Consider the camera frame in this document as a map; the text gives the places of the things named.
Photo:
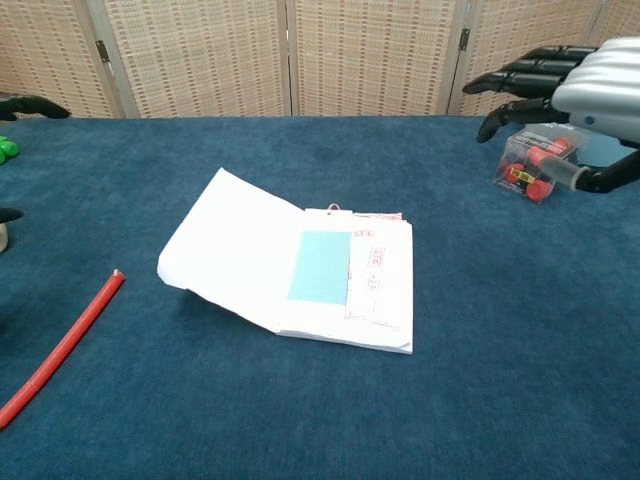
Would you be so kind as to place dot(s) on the white and orange notebook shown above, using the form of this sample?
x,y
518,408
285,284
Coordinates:
x,y
235,255

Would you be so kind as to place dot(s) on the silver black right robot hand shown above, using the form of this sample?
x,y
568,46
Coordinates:
x,y
605,85

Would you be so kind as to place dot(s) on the green toy building block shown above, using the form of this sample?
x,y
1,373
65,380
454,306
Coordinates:
x,y
7,149

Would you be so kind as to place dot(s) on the dark blue tablecloth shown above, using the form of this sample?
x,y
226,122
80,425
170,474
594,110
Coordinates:
x,y
150,150

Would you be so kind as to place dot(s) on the woven folding screen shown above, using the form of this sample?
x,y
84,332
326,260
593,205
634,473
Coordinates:
x,y
210,60

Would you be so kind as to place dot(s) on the clear box with red parts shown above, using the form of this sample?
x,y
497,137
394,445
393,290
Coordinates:
x,y
515,170

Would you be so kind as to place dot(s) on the light blue plastic basin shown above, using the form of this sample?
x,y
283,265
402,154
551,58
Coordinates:
x,y
607,150

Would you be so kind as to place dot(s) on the beige squeeze bottle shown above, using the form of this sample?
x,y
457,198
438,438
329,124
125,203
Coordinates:
x,y
3,237

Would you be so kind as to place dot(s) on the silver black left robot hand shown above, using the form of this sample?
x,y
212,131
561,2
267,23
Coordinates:
x,y
35,106

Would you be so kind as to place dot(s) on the light blue bookmark with tassel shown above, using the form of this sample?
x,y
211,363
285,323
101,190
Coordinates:
x,y
320,265

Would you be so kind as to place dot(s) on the long red candle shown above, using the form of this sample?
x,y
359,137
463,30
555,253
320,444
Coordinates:
x,y
70,340

